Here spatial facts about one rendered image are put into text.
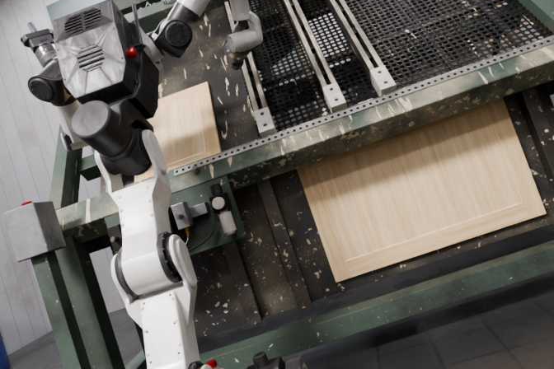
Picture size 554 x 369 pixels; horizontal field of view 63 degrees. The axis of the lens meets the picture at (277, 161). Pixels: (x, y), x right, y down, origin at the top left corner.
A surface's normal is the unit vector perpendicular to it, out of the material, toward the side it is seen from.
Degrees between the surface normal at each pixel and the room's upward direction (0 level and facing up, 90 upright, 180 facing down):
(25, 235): 90
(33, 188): 90
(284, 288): 90
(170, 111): 53
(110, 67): 82
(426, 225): 90
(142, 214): 64
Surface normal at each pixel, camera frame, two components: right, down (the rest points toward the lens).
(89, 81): -0.12, -0.17
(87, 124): -0.20, -0.40
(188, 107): -0.26, -0.60
